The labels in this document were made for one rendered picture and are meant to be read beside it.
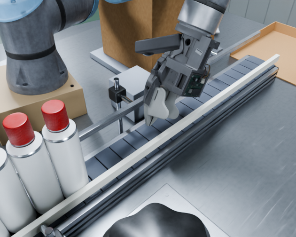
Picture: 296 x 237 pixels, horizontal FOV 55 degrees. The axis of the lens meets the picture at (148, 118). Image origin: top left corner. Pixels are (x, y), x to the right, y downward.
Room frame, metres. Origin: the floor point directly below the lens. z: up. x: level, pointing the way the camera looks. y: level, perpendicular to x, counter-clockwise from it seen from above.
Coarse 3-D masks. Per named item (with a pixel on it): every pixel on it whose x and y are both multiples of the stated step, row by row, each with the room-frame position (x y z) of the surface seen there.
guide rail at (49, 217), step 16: (272, 64) 0.73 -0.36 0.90; (240, 80) 0.62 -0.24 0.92; (224, 96) 0.56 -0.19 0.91; (192, 112) 0.49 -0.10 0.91; (176, 128) 0.44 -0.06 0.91; (160, 144) 0.41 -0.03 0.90; (128, 160) 0.35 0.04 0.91; (112, 176) 0.32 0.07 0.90; (80, 192) 0.28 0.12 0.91; (64, 208) 0.25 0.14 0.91; (32, 224) 0.22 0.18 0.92; (48, 224) 0.23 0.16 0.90
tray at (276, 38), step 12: (276, 24) 1.09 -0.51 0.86; (264, 36) 1.04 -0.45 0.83; (276, 36) 1.04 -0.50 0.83; (288, 36) 1.04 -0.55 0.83; (240, 48) 0.93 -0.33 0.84; (252, 48) 0.94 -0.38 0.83; (264, 48) 0.94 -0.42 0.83; (276, 48) 0.94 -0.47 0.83; (288, 48) 0.94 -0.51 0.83; (264, 60) 0.86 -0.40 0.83; (288, 60) 0.86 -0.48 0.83; (288, 72) 0.79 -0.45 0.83
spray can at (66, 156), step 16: (48, 112) 0.30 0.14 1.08; (64, 112) 0.31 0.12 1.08; (48, 128) 0.30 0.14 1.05; (64, 128) 0.30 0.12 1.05; (48, 144) 0.29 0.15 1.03; (64, 144) 0.29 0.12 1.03; (80, 144) 0.32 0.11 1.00; (64, 160) 0.29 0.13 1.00; (80, 160) 0.30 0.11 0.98; (64, 176) 0.29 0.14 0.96; (80, 176) 0.30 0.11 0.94; (64, 192) 0.29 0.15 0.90
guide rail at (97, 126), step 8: (256, 32) 0.80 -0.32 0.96; (240, 40) 0.75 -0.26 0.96; (248, 40) 0.76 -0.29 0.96; (232, 48) 0.71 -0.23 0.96; (216, 56) 0.66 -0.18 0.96; (224, 56) 0.68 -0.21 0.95; (128, 104) 0.47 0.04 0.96; (136, 104) 0.47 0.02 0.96; (120, 112) 0.44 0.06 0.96; (128, 112) 0.45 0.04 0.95; (104, 120) 0.42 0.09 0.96; (112, 120) 0.42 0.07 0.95; (88, 128) 0.39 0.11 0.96; (96, 128) 0.40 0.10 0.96; (80, 136) 0.37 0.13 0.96; (88, 136) 0.38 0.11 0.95
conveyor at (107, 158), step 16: (240, 64) 0.76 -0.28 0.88; (256, 64) 0.76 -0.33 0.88; (224, 80) 0.67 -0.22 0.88; (208, 96) 0.60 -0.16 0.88; (208, 112) 0.53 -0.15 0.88; (144, 128) 0.48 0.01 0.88; (160, 128) 0.48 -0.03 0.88; (112, 144) 0.43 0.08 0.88; (128, 144) 0.43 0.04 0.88; (144, 144) 0.43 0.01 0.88; (96, 160) 0.38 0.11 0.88; (112, 160) 0.38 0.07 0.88; (144, 160) 0.38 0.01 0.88; (96, 176) 0.34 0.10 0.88; (96, 192) 0.31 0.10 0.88; (80, 208) 0.28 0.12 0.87
